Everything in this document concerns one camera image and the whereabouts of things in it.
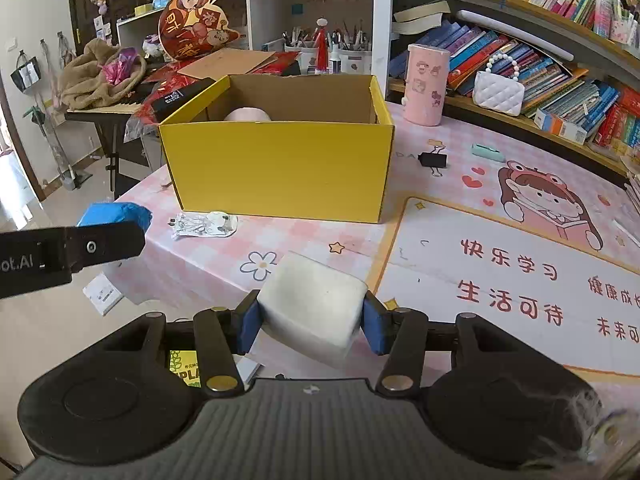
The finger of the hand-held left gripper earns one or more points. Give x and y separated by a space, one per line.
107 246

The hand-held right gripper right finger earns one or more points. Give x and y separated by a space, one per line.
376 322

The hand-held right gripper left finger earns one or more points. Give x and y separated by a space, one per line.
247 322

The blue packet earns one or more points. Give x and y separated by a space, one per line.
117 214

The white rectangular block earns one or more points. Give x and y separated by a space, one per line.
312 305

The yellow cardboard box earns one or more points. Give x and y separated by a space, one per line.
280 170

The white small card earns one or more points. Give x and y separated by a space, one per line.
102 294

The yellow green label packet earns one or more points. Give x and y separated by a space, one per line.
184 372

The clear sticker pack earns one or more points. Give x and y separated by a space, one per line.
205 225

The floor mop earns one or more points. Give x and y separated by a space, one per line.
60 155

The electric keyboard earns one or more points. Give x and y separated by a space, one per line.
107 110

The black long box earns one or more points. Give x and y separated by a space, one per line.
181 97

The brown plush blanket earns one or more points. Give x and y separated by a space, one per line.
85 80

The black binder clip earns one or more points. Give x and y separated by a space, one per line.
432 160

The pink crumpled wrapper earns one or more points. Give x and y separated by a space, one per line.
119 66

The hanging dark bag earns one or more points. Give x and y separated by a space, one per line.
25 74

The pale pink round item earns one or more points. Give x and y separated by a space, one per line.
247 114

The mint green small case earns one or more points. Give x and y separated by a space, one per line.
486 152

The brown cardboard sheet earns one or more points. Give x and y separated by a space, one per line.
225 62

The pink cartoon cylinder container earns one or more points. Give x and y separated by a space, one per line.
425 85

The red paper cutout decoration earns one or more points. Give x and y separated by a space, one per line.
197 20

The white quilted pearl purse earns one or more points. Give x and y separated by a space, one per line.
498 92

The white pen cup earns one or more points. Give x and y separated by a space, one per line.
356 57
301 55

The white ruler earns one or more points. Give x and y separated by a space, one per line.
627 232

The white blue orange carton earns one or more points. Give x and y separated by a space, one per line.
560 126

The row of leaning books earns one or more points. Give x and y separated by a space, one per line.
550 75

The beige lying book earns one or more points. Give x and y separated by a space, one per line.
420 17

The row of red books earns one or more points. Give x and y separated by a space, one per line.
622 120

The white lamp bar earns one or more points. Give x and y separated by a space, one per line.
515 32

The white pink bottle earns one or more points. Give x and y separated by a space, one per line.
602 10

